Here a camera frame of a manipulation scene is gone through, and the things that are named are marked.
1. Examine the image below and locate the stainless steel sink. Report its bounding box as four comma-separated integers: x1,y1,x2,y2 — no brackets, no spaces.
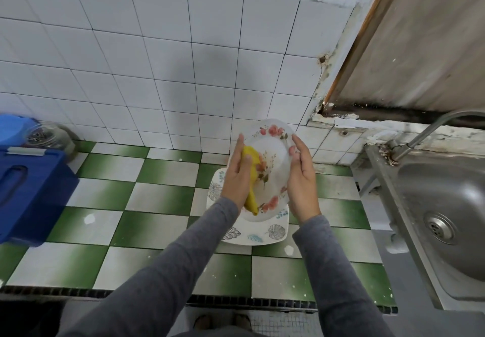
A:
352,144,485,315

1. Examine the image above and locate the person's left hand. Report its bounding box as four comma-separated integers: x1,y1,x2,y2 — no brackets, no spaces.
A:
220,134,254,211

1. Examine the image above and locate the rose plate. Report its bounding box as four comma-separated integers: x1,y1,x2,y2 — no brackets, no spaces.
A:
231,118,297,214

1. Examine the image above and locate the blue plastic box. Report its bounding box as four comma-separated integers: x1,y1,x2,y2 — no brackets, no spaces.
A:
0,147,80,247

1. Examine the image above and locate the metal faucet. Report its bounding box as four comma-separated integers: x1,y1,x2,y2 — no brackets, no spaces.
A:
386,108,485,163

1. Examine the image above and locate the person's right hand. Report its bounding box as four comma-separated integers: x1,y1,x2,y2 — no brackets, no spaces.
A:
286,134,322,225

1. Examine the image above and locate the person's right forearm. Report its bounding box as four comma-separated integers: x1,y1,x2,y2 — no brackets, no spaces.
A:
293,213,395,337

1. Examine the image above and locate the blue plastic bowl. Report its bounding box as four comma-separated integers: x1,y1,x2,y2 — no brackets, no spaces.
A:
0,115,39,151

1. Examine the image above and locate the glass jar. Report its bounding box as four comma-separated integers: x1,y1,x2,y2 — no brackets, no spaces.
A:
23,123,78,161

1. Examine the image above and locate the person's black shoe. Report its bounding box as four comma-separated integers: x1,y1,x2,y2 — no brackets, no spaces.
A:
232,313,253,331
192,314,215,331

